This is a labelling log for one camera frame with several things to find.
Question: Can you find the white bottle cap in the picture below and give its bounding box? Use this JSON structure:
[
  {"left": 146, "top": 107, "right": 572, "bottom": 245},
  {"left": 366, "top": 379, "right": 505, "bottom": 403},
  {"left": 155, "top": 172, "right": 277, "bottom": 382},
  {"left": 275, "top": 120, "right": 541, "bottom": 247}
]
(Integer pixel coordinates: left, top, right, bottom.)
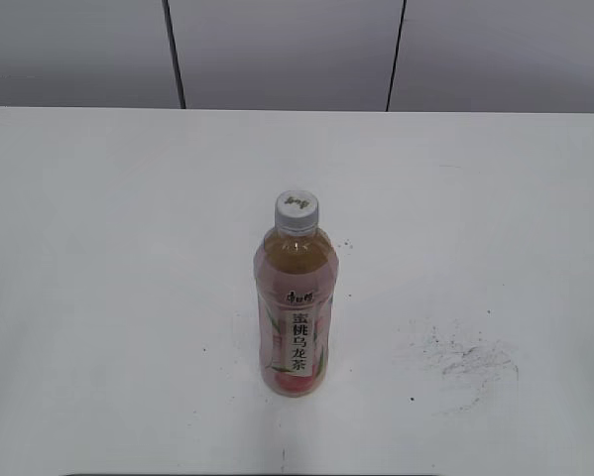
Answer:
[{"left": 275, "top": 190, "right": 319, "bottom": 236}]

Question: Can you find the oolong tea bottle pink label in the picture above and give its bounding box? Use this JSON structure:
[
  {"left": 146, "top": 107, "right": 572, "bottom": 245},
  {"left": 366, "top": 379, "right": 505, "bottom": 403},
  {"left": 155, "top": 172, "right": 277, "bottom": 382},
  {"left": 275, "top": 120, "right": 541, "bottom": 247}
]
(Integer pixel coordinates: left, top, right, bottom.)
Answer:
[{"left": 254, "top": 228, "right": 339, "bottom": 397}]

